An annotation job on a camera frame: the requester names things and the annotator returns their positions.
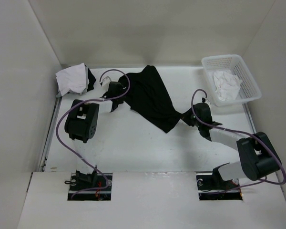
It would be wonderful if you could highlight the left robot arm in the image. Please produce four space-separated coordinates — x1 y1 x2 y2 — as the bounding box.
64 82 129 190

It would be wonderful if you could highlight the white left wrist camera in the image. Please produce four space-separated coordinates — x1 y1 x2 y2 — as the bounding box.
100 76 112 87

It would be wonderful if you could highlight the folded black tank top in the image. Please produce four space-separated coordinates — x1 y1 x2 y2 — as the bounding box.
84 65 96 93

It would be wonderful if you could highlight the white garment in basket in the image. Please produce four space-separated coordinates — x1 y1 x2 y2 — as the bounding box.
213 70 243 101

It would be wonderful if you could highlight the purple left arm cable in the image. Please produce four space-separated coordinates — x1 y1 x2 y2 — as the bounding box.
56 69 131 200

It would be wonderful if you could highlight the black tank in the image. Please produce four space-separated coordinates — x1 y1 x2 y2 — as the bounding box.
84 65 96 93
118 65 184 133

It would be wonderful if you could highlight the white plastic laundry basket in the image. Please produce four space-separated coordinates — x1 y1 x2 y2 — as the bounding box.
201 54 262 107

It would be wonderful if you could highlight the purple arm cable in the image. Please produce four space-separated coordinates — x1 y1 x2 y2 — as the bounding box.
192 89 286 191
56 69 131 200

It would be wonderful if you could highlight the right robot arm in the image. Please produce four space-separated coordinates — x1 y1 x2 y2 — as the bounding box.
181 102 286 191

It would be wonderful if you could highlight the folded grey tank top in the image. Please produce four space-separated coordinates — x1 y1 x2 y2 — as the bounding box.
56 66 90 97

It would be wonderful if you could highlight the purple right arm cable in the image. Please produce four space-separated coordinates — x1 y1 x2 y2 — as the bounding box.
192 89 286 191

